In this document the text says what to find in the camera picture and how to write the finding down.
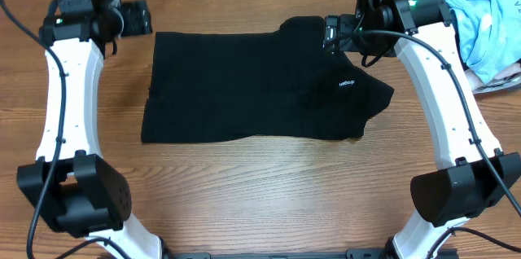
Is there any black t-shirt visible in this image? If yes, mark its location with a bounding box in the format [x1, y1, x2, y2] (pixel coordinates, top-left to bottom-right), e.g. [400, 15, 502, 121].
[141, 16, 394, 143]

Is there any grey garment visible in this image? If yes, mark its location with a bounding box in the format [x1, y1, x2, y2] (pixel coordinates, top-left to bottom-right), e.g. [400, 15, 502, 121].
[473, 82, 520, 94]

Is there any light blue t-shirt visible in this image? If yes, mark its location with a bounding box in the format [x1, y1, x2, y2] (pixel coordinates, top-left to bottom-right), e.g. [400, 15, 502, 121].
[441, 0, 521, 85]

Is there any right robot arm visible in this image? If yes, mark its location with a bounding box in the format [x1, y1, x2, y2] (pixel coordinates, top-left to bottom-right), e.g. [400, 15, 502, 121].
[323, 0, 520, 258]

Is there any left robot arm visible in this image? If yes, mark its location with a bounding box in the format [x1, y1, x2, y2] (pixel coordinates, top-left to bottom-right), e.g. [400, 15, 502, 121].
[17, 0, 167, 258]

